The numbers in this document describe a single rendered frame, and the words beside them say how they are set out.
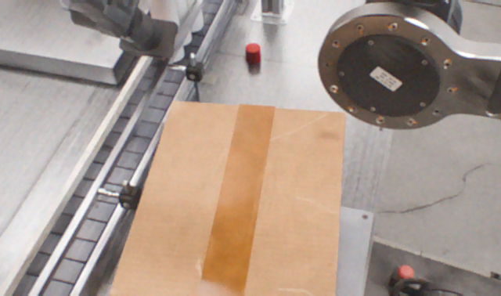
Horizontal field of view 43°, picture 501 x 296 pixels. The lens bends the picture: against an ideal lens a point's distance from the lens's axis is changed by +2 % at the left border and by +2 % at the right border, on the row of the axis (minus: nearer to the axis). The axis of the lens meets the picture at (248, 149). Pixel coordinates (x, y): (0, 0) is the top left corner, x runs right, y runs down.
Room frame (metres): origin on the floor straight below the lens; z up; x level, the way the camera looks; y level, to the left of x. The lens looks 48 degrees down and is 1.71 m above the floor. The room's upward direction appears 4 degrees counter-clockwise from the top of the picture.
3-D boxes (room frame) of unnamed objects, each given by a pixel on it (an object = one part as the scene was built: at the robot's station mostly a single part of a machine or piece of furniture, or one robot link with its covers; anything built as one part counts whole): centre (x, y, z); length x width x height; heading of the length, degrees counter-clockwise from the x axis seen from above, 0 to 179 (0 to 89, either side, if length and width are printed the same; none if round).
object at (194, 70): (0.88, 0.11, 0.91); 0.07 x 0.03 x 0.16; 71
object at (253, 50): (1.05, -0.03, 0.85); 0.03 x 0.03 x 0.03
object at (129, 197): (0.60, 0.21, 0.91); 0.07 x 0.03 x 0.16; 71
